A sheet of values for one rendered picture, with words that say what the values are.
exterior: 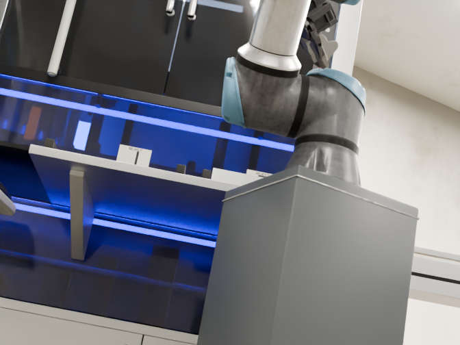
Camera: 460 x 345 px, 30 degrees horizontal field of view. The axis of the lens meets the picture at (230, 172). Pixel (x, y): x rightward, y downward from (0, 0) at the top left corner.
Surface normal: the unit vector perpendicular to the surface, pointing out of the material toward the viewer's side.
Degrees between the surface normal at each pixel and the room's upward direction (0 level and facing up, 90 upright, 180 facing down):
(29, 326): 90
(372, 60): 180
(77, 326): 90
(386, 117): 90
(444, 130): 90
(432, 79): 180
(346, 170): 73
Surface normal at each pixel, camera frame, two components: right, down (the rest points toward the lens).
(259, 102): 0.01, 0.38
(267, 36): -0.36, 0.27
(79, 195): -0.14, 0.77
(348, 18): 0.07, -0.30
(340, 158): 0.41, -0.50
